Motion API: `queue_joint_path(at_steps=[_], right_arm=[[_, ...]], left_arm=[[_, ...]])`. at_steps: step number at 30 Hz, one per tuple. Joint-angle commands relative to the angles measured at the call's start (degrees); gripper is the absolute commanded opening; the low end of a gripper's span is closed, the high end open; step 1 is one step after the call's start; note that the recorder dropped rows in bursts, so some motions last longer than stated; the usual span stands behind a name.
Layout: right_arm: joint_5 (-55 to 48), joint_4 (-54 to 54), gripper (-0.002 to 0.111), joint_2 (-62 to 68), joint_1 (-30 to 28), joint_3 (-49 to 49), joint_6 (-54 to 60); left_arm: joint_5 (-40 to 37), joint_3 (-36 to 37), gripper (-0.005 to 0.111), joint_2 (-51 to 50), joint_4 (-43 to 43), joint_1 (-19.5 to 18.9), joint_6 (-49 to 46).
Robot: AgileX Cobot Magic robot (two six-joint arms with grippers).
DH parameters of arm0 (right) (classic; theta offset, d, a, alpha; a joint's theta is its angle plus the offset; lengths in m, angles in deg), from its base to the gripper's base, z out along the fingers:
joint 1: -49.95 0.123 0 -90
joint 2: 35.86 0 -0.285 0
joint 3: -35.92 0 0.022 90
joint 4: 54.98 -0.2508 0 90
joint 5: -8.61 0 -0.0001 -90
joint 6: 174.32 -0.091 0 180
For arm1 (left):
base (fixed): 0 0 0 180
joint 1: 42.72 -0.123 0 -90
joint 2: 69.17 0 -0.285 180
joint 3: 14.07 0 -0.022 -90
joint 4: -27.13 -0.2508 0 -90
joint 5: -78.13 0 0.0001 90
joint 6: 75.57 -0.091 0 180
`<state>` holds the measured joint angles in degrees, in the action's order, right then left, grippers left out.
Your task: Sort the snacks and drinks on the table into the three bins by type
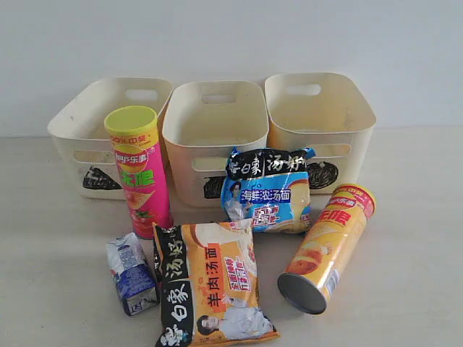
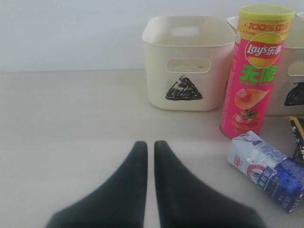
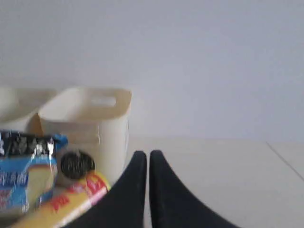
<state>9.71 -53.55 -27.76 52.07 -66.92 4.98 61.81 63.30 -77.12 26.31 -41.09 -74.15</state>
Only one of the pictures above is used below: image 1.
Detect pink Lays chips can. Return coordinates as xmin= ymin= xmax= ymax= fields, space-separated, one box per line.
xmin=103 ymin=106 xmax=173 ymax=239

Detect yellow Lays chips can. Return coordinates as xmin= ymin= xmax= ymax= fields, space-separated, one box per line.
xmin=277 ymin=184 xmax=376 ymax=314

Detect orange instant noodle bag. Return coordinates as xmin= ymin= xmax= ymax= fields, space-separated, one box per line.
xmin=153 ymin=219 xmax=280 ymax=346

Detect blue white milk carton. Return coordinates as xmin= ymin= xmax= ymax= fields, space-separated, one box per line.
xmin=106 ymin=233 xmax=159 ymax=316

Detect middle cream plastic bin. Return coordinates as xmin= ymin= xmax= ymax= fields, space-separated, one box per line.
xmin=162 ymin=81 xmax=269 ymax=207

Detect cream plastic bin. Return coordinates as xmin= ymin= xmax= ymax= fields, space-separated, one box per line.
xmin=263 ymin=72 xmax=376 ymax=194
xmin=47 ymin=77 xmax=173 ymax=200
xmin=162 ymin=81 xmax=269 ymax=207

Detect left cream plastic bin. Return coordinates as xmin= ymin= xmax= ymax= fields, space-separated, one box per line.
xmin=47 ymin=77 xmax=173 ymax=200

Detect right cream plastic bin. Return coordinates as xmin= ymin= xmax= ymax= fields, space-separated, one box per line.
xmin=263 ymin=72 xmax=376 ymax=194

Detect blue instant noodle bag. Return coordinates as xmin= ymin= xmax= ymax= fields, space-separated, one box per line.
xmin=221 ymin=147 xmax=315 ymax=234

